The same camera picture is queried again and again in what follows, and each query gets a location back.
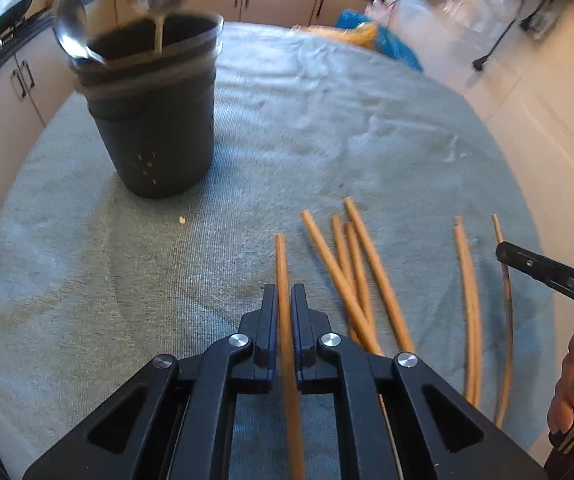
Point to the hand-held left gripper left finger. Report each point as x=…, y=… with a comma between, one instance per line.
x=270, y=332

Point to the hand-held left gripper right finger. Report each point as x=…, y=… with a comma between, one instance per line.
x=301, y=332

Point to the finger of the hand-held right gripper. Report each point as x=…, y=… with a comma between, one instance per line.
x=552, y=275

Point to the wooden chopstick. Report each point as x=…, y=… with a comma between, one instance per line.
x=282, y=270
x=327, y=259
x=469, y=285
x=339, y=242
x=509, y=340
x=468, y=387
x=357, y=260
x=377, y=270

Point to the black utensil holder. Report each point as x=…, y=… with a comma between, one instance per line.
x=157, y=130

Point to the grey-blue towel table cover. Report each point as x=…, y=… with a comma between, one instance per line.
x=317, y=135

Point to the blue plastic bag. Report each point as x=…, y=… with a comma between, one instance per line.
x=397, y=45

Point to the yellow plastic bag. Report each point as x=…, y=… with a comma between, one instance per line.
x=362, y=35

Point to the metal spoon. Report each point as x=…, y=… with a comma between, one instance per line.
x=72, y=25

